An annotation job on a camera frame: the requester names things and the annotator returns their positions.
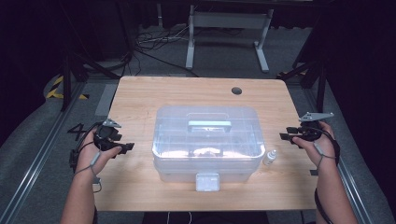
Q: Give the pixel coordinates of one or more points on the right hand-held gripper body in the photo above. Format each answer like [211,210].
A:
[311,132]

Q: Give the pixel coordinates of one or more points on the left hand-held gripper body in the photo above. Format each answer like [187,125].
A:
[107,137]

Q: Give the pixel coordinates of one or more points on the small white dropper bottle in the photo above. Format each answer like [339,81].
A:
[269,157]

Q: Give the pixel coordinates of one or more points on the clear plastic storage box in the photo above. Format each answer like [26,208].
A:
[207,146]

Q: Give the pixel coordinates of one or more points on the person's right hand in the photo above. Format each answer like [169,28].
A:
[325,152]

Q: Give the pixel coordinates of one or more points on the person's left hand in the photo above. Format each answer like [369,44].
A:
[90,155]

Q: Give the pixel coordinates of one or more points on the black tape piece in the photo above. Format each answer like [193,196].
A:
[313,172]

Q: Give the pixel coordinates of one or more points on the black metal stand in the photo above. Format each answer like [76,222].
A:
[314,74]
[67,77]

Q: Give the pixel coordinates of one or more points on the yellow black floor tape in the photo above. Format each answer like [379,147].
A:
[54,90]

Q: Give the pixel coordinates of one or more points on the person's dark clothing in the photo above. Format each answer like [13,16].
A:
[218,218]

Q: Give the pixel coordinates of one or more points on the aluminium floor rail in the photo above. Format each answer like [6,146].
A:
[351,186]
[40,155]

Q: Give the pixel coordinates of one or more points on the grey metal table frame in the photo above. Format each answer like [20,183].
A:
[229,20]

